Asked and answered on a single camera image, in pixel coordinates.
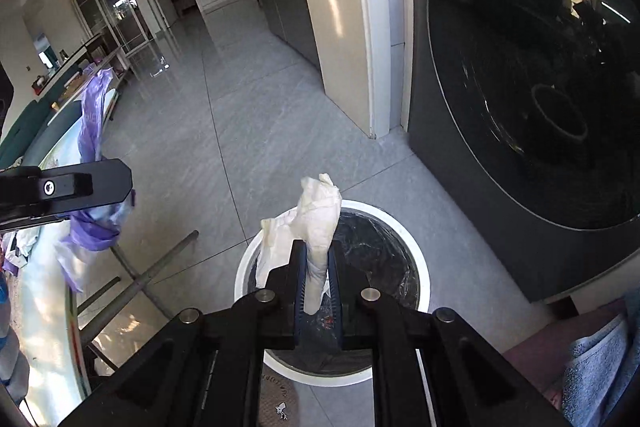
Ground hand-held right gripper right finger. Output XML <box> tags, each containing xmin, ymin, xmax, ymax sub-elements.
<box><xmin>327</xmin><ymin>243</ymin><xmax>572</xmax><ymax>427</ymax></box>

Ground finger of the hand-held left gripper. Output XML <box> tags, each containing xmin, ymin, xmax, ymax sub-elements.
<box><xmin>0</xmin><ymin>158</ymin><xmax>135</xmax><ymax>233</ymax></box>

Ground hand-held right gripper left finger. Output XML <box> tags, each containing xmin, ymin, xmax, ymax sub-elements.
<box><xmin>57</xmin><ymin>239</ymin><xmax>307</xmax><ymax>427</ymax></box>

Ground black bin liner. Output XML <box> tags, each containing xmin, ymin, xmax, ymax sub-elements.
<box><xmin>257</xmin><ymin>209</ymin><xmax>421</xmax><ymax>308</ymax></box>

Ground purple plastic bag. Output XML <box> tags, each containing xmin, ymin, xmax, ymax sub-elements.
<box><xmin>54</xmin><ymin>68</ymin><xmax>137</xmax><ymax>293</ymax></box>

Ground white tissue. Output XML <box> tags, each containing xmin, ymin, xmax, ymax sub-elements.
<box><xmin>255</xmin><ymin>173</ymin><xmax>343</xmax><ymax>315</ymax></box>

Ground white round bin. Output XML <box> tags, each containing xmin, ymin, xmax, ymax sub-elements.
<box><xmin>234</xmin><ymin>199</ymin><xmax>431</xmax><ymax>389</ymax></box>

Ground teal sofa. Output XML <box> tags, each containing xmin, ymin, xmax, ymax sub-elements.
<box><xmin>0</xmin><ymin>99</ymin><xmax>83</xmax><ymax>168</ymax></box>

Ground landscape printed table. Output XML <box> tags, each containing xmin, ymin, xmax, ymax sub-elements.
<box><xmin>0</xmin><ymin>89</ymin><xmax>201</xmax><ymax>427</ymax></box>

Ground glass sliding doors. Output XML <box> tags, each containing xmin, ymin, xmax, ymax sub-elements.
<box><xmin>70</xmin><ymin>0</ymin><xmax>153</xmax><ymax>58</ymax></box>

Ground grey washing machine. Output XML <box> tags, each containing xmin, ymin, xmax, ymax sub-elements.
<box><xmin>402</xmin><ymin>0</ymin><xmax>640</xmax><ymax>308</ymax></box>

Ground maroon cloth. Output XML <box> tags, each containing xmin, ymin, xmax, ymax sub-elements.
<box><xmin>500</xmin><ymin>297</ymin><xmax>626</xmax><ymax>408</ymax></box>

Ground blue towel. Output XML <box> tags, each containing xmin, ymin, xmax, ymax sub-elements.
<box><xmin>560</xmin><ymin>312</ymin><xmax>640</xmax><ymax>427</ymax></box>

